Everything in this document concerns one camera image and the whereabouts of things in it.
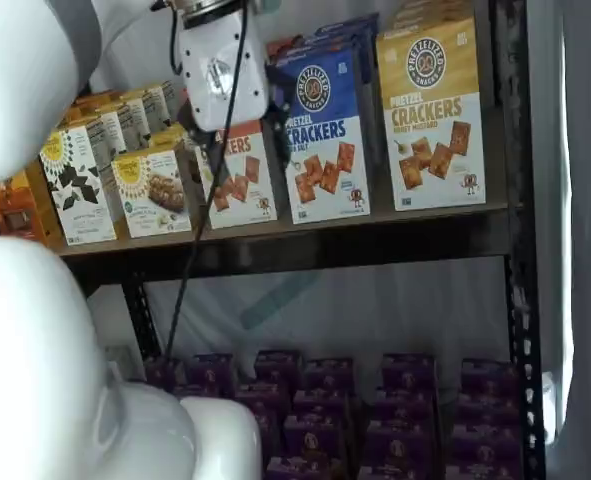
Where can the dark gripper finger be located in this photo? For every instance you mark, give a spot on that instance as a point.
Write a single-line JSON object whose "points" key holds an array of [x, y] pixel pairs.
{"points": [[190, 122], [274, 112]]}

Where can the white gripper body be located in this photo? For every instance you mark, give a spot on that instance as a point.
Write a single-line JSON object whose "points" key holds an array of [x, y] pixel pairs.
{"points": [[215, 45]]}

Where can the yellow white pretzel crackers box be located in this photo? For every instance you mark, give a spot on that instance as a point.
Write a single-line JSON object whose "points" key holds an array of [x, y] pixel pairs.
{"points": [[425, 15], [435, 125]]}

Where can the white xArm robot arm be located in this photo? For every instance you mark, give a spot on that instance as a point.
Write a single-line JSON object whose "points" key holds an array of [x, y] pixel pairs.
{"points": [[25, 75]]}

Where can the yellow Simple Mills box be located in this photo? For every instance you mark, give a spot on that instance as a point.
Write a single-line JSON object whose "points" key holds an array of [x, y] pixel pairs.
{"points": [[167, 136]]}

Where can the white Simple Mills box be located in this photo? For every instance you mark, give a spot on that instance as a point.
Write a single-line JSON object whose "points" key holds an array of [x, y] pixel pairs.
{"points": [[105, 132], [156, 110], [134, 122]]}

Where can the orange white pretzel crackers box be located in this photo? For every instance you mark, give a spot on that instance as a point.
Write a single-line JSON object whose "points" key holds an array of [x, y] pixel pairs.
{"points": [[245, 190], [280, 50]]}

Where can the blue white pretzel crackers box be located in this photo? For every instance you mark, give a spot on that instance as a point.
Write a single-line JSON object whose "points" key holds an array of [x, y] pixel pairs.
{"points": [[355, 30], [325, 165]]}

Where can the Simple Mills bar box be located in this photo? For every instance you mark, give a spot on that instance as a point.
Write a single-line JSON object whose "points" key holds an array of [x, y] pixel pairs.
{"points": [[150, 200]]}

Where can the orange brown snack box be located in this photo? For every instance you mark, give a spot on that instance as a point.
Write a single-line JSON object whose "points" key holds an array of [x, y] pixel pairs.
{"points": [[15, 210], [90, 105]]}

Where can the Simple Mills dark cracker box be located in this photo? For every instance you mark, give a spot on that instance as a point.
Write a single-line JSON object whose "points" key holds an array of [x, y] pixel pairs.
{"points": [[75, 190]]}

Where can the brown shelf board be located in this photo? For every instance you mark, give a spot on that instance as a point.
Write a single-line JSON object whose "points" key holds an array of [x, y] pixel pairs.
{"points": [[440, 215]]}

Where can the purple snack box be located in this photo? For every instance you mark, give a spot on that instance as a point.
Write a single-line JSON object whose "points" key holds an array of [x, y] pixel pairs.
{"points": [[320, 404], [405, 406], [407, 372], [405, 442], [305, 469], [327, 374], [315, 435], [490, 377], [400, 473], [485, 445], [162, 375], [265, 397], [210, 374], [485, 472], [490, 411], [277, 366]]}

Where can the teal tape strip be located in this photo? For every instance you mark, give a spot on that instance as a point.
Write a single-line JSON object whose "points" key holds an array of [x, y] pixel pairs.
{"points": [[275, 300]]}

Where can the white curtain sheet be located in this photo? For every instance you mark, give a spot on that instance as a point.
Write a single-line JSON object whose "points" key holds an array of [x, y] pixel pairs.
{"points": [[585, 200]]}

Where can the dark metal shelf frame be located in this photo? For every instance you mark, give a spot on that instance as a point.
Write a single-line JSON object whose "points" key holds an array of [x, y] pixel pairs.
{"points": [[522, 300]]}

